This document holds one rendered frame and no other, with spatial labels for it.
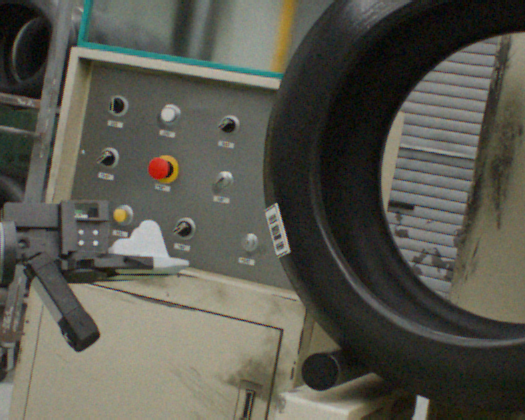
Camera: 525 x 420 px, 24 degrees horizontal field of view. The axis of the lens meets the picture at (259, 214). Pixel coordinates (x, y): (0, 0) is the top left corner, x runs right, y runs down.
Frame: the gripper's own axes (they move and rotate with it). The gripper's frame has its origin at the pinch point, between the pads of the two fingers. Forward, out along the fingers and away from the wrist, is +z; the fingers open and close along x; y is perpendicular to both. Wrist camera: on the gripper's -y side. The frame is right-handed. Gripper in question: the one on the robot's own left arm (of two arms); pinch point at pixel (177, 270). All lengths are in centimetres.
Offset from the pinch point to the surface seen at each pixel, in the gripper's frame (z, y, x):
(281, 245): 13.0, 3.1, 0.0
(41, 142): 43, 120, 340
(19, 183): 38, 109, 364
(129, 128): 15, 43, 80
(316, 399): 16.8, -15.1, 1.8
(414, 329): 24.4, -8.6, -10.0
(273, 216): 12.2, 6.6, -0.1
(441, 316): 39.7, -3.8, 11.8
